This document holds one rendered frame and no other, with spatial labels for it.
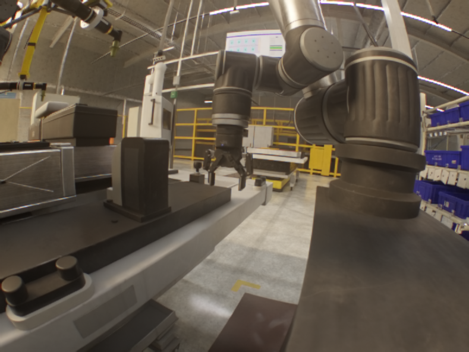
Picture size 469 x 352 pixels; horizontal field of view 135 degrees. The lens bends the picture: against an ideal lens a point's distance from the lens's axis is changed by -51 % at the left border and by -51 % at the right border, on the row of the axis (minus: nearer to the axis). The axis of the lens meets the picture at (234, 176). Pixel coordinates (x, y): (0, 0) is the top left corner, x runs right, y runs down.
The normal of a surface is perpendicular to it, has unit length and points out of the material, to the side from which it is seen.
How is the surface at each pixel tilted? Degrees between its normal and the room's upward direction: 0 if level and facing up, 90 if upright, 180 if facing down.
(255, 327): 0
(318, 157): 90
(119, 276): 0
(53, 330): 90
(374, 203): 90
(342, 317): 0
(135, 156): 90
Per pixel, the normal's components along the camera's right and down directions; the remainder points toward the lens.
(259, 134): -0.38, 0.11
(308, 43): -0.02, 0.16
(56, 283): 0.07, -0.99
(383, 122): -0.65, 0.07
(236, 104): 0.22, 0.16
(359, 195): -0.86, 0.01
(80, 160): 0.92, 0.13
